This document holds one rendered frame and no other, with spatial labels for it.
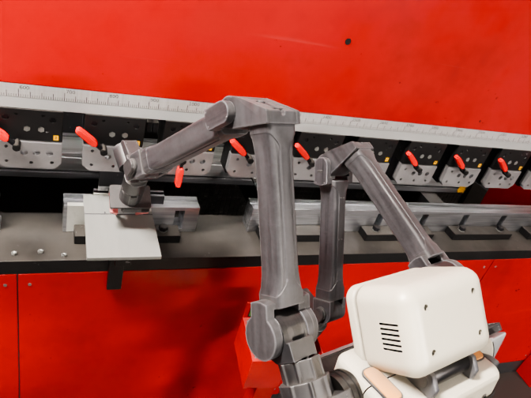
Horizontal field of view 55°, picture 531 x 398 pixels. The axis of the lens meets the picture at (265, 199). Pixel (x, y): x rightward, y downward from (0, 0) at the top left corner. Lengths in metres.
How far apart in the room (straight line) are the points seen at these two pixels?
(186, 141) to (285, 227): 0.30
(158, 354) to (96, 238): 0.61
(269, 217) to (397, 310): 0.25
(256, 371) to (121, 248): 0.50
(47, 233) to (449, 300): 1.10
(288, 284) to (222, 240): 0.79
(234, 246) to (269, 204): 0.78
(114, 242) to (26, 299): 0.35
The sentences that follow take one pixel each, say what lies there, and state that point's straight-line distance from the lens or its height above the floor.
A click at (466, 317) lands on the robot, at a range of 0.94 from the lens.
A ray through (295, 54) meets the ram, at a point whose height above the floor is 1.49.
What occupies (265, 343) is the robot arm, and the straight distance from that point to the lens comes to 0.86.
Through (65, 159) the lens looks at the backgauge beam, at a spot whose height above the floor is 0.96.
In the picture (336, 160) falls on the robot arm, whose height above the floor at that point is 1.33.
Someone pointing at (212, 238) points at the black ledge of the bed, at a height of 0.87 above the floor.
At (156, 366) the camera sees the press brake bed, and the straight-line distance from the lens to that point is 1.90.
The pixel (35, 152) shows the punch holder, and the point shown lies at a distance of 1.42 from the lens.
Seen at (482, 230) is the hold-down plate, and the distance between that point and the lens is 2.20.
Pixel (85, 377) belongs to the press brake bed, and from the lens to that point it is 1.88.
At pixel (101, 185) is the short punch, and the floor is 1.03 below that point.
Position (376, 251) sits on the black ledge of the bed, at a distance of 1.83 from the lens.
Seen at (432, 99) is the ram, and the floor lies 1.41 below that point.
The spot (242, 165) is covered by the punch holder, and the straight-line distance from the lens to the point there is 1.50.
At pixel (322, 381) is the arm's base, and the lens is 0.87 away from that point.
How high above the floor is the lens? 1.88
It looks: 32 degrees down
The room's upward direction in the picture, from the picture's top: 17 degrees clockwise
